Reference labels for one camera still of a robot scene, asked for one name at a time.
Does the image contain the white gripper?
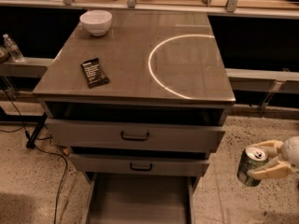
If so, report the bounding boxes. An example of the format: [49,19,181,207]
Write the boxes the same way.
[246,136,299,180]

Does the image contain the green soda can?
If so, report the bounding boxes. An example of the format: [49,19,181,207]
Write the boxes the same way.
[237,147,268,187]

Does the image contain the middle grey drawer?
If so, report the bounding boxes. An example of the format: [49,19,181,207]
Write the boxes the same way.
[69,154,209,176]

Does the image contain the grey drawer cabinet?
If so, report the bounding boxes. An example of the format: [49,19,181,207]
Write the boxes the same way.
[32,8,236,224]

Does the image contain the bottom open grey drawer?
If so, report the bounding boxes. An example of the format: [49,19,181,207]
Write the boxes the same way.
[81,174,195,224]

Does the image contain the top grey drawer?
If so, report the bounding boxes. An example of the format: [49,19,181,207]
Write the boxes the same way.
[46,119,224,152]

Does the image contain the black snack bar wrapper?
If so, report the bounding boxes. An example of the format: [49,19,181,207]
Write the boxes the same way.
[80,58,109,89]

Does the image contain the white ceramic bowl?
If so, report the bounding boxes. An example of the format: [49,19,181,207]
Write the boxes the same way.
[79,10,112,36]

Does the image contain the black table leg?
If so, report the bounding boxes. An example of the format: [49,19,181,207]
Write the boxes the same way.
[25,113,47,149]

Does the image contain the clear plastic water bottle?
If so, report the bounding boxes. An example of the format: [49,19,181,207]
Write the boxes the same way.
[3,34,24,63]

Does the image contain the black floor cable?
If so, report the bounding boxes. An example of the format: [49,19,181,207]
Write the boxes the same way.
[0,87,69,224]

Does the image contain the grey side shelf rail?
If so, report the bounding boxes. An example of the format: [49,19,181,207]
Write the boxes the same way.
[0,57,53,78]

